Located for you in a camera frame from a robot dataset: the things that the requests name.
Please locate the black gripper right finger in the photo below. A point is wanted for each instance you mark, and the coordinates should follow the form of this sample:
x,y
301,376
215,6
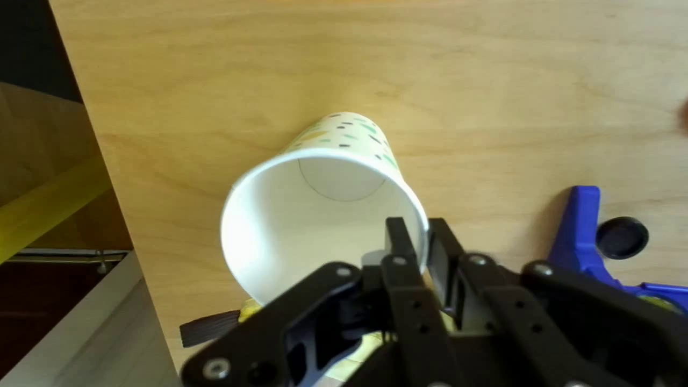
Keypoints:
x,y
545,322

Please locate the black game disc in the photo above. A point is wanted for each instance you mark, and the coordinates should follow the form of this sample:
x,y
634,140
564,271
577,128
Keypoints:
x,y
621,237

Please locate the white speckled paper cup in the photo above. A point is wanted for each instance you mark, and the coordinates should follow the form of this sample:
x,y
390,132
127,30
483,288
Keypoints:
x,y
314,216

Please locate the yellow soft object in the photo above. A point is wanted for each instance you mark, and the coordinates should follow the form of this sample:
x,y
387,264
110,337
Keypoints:
x,y
249,311

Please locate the blue connect four frame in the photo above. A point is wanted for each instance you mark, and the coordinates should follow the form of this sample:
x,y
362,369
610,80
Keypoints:
x,y
581,228

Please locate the yellow stand post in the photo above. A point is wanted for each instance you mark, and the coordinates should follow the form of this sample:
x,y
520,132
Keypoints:
x,y
44,211

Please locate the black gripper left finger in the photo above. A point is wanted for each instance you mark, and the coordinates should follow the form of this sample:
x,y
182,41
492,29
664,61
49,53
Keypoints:
x,y
400,315

